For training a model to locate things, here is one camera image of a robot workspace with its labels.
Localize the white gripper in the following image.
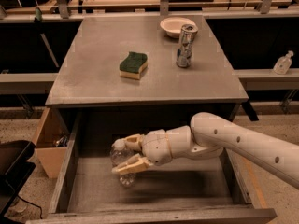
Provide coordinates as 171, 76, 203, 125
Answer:
112, 130, 172, 175

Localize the grey counter cabinet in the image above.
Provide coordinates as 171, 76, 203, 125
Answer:
45, 14, 249, 151

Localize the clear plastic water bottle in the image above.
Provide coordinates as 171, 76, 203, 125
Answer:
110, 139, 136, 188

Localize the green and yellow sponge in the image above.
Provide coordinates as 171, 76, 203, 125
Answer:
120, 51, 148, 80

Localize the clear soap dispenser bottle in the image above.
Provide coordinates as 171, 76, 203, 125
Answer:
273, 50, 294, 75

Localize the black cable on floor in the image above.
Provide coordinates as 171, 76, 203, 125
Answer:
16, 194, 43, 220

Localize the white paper bowl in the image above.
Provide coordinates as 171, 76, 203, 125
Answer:
160, 17, 194, 38

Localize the wooden box on floor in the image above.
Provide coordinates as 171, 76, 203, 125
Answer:
32, 107, 66, 178

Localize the silver aluminium can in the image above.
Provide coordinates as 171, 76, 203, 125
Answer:
176, 24, 198, 68

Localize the black bin on floor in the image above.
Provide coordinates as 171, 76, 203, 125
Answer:
0, 140, 36, 217

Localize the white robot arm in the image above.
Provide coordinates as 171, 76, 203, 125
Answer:
112, 112, 299, 189

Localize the open grey top drawer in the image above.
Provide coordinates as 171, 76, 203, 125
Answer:
27, 113, 276, 224

